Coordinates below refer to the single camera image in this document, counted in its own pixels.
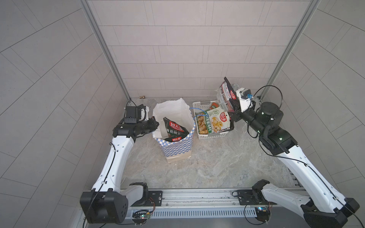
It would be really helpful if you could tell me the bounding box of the dark green seasoning packet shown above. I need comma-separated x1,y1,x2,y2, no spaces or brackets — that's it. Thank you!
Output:
163,117,189,143

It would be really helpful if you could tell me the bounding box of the red seasoning packet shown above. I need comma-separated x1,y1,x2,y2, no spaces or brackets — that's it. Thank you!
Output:
217,77,239,112

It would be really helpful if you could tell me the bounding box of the checkered paper bag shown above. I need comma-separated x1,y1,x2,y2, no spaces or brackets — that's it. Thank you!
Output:
153,98,197,163

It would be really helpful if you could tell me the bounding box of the mapo tofu sauce packet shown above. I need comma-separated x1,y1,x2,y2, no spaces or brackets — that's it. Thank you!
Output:
195,107,231,135

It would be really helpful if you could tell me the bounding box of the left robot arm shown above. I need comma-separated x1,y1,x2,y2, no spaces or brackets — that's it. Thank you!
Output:
80,117,159,224

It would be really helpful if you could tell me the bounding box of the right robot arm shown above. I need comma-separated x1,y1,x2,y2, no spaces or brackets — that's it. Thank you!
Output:
229,99,360,228

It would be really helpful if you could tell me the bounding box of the white perforated plastic basket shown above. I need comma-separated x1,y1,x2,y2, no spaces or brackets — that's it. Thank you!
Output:
192,101,234,139

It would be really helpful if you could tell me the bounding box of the left circuit board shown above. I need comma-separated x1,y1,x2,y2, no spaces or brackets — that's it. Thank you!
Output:
132,210,153,220

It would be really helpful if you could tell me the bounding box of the circuit board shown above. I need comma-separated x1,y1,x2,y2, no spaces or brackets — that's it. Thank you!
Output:
255,207,271,223
132,210,153,220

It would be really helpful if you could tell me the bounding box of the right circuit board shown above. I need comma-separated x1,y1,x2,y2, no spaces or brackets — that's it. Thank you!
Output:
255,207,271,223

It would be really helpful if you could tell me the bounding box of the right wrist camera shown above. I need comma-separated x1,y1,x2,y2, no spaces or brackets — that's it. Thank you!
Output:
236,88,253,113

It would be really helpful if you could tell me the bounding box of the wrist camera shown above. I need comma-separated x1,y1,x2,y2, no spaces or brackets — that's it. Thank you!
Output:
124,104,149,124
236,88,253,113

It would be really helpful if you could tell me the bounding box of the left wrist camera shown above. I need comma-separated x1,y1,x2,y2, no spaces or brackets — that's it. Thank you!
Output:
124,104,149,124

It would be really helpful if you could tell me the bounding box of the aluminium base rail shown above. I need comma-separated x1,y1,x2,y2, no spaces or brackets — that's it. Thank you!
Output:
82,186,297,220

